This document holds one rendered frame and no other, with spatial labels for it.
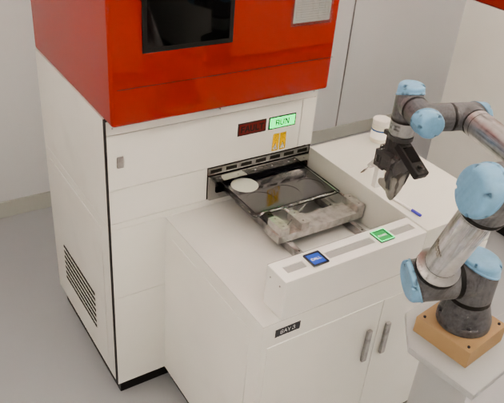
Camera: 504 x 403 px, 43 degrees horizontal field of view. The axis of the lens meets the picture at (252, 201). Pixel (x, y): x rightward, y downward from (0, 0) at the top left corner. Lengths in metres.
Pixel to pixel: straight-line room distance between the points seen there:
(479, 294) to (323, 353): 0.57
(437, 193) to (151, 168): 0.98
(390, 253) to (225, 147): 0.68
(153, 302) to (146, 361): 0.30
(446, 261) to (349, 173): 0.82
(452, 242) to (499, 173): 0.24
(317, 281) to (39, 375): 1.42
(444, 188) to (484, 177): 0.99
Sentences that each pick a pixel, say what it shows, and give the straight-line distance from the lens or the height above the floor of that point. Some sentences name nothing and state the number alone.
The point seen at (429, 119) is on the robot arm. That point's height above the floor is 1.43.
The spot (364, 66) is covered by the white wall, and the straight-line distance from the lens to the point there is 4.71.
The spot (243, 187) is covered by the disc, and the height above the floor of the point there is 0.90.
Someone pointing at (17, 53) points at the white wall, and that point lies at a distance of 3.46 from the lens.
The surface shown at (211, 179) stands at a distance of 2.27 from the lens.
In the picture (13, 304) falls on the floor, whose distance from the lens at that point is 3.23.
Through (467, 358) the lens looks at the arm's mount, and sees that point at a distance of 1.87.
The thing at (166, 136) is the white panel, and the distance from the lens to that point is 2.11.
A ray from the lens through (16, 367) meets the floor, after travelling 2.94.
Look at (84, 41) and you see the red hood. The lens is 2.05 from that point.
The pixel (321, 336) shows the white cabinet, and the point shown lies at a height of 0.69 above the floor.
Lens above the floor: 2.08
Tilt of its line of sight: 32 degrees down
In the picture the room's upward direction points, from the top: 5 degrees clockwise
